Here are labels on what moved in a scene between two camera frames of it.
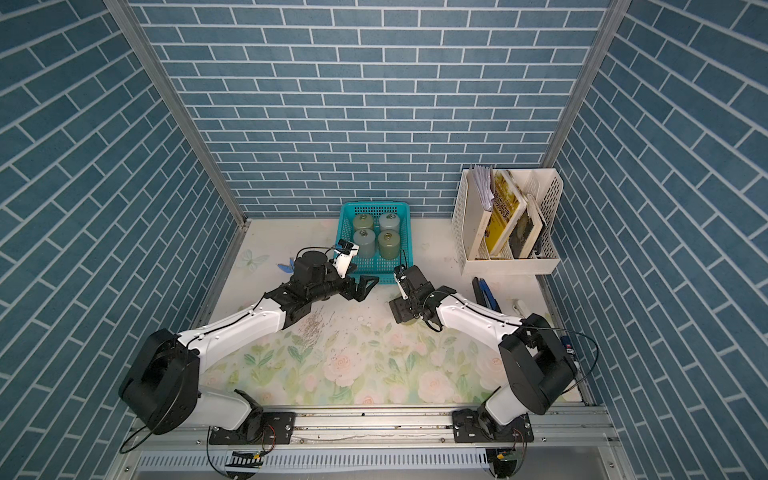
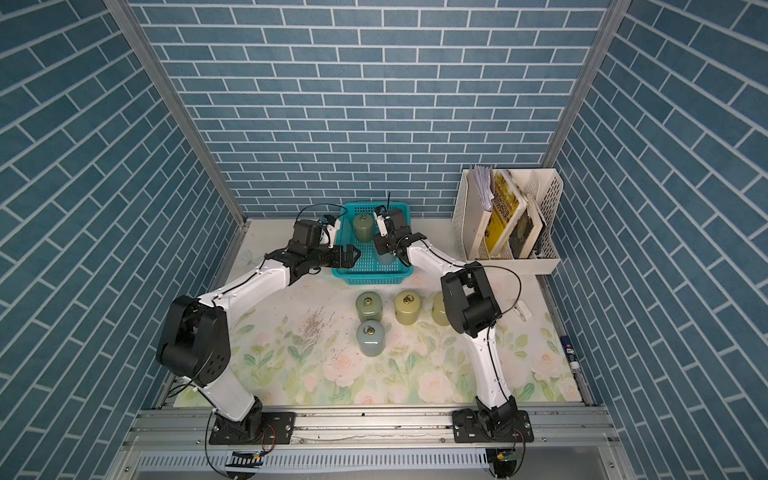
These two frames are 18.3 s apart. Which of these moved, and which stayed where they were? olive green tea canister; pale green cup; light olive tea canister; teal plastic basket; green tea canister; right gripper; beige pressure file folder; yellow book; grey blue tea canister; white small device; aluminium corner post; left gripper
Moved: olive green tea canister; pale green cup; light olive tea canister; grey blue tea canister; right gripper; green tea canister; left gripper
Stayed: white small device; teal plastic basket; beige pressure file folder; yellow book; aluminium corner post
